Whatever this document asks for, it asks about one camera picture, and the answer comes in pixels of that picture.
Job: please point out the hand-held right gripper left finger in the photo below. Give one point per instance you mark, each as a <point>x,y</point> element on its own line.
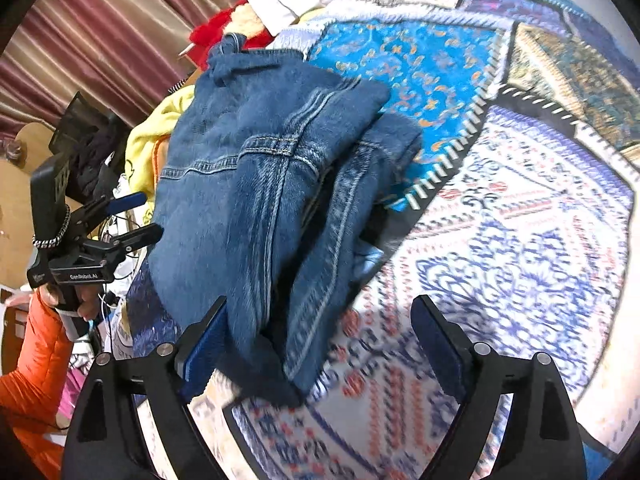
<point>207,347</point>

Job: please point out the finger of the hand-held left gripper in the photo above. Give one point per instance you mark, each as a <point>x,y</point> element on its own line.
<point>127,201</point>
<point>137,237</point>

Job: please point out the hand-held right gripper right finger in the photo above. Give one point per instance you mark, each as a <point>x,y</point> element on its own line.
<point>436,342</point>

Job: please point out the blue denim jacket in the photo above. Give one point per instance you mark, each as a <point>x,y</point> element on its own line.
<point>240,185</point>

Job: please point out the person's left forearm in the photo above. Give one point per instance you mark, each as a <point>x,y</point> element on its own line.
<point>35,360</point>

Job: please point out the person's left hand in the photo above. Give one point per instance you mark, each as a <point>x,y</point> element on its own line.
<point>89,305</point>

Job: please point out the light wooden desk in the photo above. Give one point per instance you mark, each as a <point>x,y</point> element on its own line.
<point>15,200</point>

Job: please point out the yellow garment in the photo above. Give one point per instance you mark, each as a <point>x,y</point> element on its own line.
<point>145,145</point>

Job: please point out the patchwork printed blanket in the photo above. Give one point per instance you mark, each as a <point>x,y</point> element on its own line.
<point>500,235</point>

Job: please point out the striped pink curtain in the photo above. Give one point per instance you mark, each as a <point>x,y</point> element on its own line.
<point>100,25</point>

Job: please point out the red fluffy garment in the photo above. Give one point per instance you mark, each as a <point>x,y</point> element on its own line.
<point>210,32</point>

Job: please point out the white cloth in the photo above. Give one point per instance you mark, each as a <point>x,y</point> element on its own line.
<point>290,0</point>

